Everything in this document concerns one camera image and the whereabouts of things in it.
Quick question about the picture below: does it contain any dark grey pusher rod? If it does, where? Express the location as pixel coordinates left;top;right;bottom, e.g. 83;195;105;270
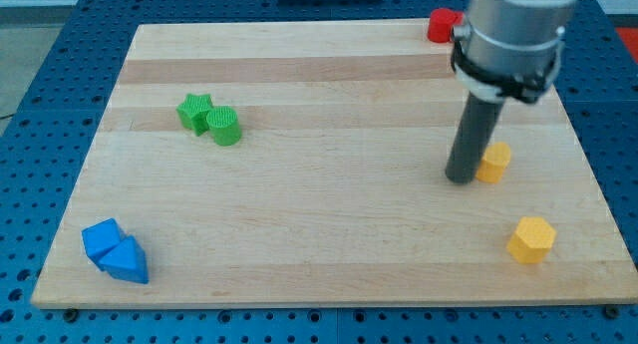
445;93;504;184

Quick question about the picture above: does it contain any yellow heart block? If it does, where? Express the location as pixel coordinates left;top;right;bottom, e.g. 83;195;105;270
476;142;511;183

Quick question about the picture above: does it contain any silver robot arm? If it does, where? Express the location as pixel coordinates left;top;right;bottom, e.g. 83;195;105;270
445;0;578;184

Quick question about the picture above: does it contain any yellow hexagon block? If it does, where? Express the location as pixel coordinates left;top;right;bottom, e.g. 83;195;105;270
505;216;557;264

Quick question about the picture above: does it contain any red block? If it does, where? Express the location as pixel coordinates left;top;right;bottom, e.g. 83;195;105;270
426;8;465;43

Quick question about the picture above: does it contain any wooden board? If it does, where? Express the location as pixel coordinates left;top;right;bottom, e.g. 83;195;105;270
31;19;637;309

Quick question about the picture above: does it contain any green cylinder block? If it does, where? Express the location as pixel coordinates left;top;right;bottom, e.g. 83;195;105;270
206;106;242;147

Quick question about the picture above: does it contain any green star block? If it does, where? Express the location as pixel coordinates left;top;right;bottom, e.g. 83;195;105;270
176;94;213;137

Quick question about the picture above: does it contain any blue triangle block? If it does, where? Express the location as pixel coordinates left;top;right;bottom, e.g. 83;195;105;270
99;236;149;284

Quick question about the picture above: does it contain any blue cube block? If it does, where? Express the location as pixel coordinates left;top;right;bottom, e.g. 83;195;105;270
81;218;126;271

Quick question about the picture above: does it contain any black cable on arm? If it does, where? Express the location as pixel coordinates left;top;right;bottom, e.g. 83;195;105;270
450;39;559;105

